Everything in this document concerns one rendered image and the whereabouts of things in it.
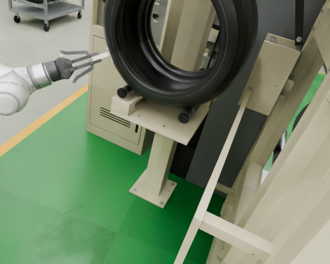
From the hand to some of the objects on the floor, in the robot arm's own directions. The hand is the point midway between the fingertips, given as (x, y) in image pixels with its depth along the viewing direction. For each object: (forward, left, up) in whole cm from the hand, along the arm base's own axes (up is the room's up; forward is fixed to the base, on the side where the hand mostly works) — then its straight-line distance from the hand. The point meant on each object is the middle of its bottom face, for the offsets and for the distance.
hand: (100, 56), depth 101 cm
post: (+53, +9, -100) cm, 114 cm away
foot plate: (+53, +9, -100) cm, 114 cm away
